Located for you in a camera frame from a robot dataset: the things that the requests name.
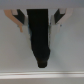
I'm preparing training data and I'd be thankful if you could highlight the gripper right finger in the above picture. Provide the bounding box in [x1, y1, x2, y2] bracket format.
[49, 8, 74, 28]

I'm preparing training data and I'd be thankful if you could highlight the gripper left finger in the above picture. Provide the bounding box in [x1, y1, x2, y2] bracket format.
[3, 8, 32, 34]

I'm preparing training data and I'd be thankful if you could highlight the black door handle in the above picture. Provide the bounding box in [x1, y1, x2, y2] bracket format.
[26, 8, 52, 69]

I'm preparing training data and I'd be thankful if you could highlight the white cabinet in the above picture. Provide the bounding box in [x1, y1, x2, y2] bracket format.
[0, 0, 84, 84]

